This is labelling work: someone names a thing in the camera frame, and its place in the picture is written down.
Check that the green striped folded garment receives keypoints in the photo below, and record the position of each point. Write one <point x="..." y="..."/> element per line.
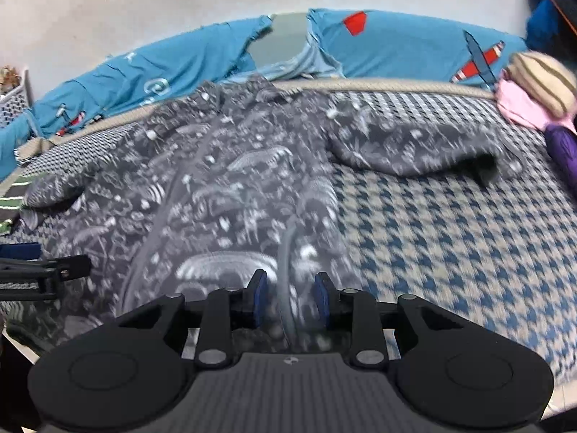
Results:
<point x="18" y="198"/>

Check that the pink cloth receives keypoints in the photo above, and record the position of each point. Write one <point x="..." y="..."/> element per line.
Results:
<point x="518" y="103"/>

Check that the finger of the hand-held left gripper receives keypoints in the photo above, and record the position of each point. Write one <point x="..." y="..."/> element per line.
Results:
<point x="20" y="251"/>
<point x="45" y="273"/>

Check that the grey printed fleece jacket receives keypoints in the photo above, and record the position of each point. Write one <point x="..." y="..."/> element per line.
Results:
<point x="225" y="167"/>

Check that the grey headboard panel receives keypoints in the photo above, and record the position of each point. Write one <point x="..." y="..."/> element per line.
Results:
<point x="279" y="40"/>

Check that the blue jacket orange trim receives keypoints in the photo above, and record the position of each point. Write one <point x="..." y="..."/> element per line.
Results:
<point x="545" y="22"/>

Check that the purple garment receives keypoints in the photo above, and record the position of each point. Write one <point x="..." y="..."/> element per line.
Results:
<point x="563" y="149"/>

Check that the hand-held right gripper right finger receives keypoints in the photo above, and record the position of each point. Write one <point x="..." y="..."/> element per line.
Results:
<point x="322" y="300"/>

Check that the blue aeroplane print sheet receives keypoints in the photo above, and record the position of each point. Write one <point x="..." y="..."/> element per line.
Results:
<point x="180" y="67"/>

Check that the white plastic basket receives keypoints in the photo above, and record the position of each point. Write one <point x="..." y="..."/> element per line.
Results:
<point x="13" y="99"/>

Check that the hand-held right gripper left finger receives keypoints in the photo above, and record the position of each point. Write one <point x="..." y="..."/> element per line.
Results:
<point x="259" y="297"/>

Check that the beige striped knitted hat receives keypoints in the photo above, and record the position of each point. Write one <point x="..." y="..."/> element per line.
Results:
<point x="541" y="79"/>

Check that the houndstooth mattress cover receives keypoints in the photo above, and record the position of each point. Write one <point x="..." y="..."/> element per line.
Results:
<point x="428" y="234"/>

